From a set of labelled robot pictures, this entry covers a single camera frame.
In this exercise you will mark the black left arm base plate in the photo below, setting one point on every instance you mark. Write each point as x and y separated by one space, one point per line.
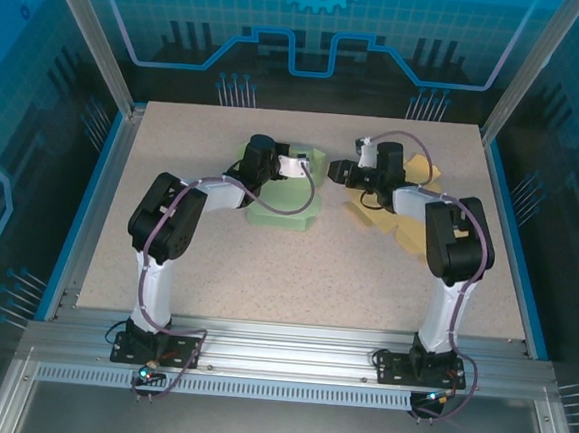
183 351

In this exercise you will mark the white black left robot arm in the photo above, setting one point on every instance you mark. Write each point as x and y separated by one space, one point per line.
157 276

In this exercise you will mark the green paper box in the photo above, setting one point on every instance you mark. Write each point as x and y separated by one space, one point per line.
279 218

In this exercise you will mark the aluminium frame beam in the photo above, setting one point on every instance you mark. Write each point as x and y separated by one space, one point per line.
289 352

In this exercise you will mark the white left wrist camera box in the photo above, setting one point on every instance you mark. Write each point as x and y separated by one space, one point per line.
291 166

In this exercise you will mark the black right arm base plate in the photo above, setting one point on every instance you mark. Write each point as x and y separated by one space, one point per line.
393 370

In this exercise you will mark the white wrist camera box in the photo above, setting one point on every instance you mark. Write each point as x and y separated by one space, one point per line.
291 166
368 155

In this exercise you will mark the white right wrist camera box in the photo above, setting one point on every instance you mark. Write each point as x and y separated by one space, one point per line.
368 155

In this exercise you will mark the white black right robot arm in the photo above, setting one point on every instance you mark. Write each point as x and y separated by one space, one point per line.
437 313

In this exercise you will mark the aluminium frame post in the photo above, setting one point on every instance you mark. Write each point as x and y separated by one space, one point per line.
532 70
98 36

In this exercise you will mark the blue table side panel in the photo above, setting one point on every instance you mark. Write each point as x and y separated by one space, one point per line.
517 254
76 220

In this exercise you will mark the yellow paper box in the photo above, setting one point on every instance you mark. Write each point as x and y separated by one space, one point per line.
411 236

